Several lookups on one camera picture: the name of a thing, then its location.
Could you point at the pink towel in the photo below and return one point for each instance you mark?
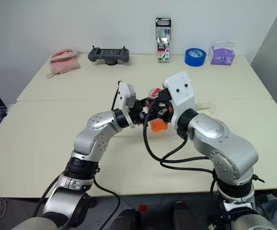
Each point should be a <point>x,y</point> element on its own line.
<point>64,61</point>

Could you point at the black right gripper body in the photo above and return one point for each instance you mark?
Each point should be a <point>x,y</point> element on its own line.
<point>165,101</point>

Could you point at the marker pen pack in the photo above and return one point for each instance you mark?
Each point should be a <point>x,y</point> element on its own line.
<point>163,40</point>

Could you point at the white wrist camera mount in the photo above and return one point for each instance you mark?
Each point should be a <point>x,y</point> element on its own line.
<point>180,91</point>
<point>125,94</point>

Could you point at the dark rounded shape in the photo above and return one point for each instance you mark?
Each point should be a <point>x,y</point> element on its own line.
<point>126,219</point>
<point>184,215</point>

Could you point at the blue tape roll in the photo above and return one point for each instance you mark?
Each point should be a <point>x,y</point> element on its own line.
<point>195,57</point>

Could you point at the small red square object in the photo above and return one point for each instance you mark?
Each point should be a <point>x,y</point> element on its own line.
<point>143,208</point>

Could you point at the orange drink bottle red cap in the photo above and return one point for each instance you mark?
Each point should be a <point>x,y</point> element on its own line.
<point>159,127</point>

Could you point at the clear plastic tray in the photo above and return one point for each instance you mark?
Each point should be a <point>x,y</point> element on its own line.
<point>204,105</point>

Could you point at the purple tissue box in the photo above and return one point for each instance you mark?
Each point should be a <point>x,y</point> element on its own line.
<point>222,54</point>

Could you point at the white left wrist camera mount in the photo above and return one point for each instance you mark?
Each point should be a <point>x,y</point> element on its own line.
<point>125,94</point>

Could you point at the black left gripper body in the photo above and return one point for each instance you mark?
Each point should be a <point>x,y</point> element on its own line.
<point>137,113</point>

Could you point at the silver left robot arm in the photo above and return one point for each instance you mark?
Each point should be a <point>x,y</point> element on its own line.
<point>93,136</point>

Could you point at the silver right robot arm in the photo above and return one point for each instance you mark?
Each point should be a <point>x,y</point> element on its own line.
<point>224,148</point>

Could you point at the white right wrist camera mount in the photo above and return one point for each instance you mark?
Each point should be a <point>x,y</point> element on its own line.
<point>180,91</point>

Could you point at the grey handheld controller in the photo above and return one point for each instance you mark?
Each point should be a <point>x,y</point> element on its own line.
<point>108,55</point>

